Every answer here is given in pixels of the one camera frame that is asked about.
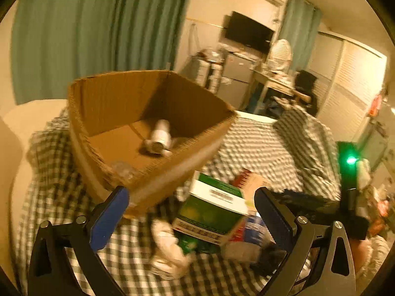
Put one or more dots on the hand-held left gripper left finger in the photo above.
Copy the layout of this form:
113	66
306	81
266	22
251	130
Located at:
108	219

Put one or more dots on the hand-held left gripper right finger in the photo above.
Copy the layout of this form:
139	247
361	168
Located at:
271	219

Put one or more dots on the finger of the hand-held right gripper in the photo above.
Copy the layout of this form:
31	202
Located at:
311	205

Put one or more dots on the green and white carton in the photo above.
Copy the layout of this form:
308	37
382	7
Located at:
213	209

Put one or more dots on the brown cardboard box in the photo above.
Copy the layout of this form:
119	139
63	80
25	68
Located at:
123	98

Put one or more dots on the blue and white packet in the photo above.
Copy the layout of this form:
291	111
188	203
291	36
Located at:
253	234

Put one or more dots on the red packet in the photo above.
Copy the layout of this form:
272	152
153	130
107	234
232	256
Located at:
247	177

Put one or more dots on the clear plastic wrapper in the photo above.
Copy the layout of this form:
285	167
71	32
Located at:
123	169

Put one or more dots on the grey checked blanket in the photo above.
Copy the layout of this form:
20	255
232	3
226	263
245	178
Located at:
259	151

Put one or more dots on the crumpled white tissue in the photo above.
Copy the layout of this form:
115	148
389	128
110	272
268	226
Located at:
169	252

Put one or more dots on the red hanging ornament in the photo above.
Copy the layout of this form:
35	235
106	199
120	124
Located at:
376	104

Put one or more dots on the white louvred wardrobe doors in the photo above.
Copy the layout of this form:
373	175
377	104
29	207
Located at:
348	83

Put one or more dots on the white plastic bottle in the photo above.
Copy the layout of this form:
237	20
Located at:
160	135

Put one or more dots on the black chair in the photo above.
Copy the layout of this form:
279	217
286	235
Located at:
305	81

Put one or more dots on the white dressing desk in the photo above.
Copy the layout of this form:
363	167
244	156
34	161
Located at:
274	84

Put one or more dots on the cream bed sheet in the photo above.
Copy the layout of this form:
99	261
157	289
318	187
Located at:
18	135

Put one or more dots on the grey mini fridge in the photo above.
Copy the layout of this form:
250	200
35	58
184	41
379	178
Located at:
236	77

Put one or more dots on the white drawer tower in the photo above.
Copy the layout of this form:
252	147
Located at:
205	74

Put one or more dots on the narrow green curtain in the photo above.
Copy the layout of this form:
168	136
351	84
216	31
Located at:
297	21

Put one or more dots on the wide green curtain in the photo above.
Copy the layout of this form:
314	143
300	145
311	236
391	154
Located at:
92	21

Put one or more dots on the black wall television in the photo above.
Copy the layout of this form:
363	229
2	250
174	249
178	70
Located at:
248	32

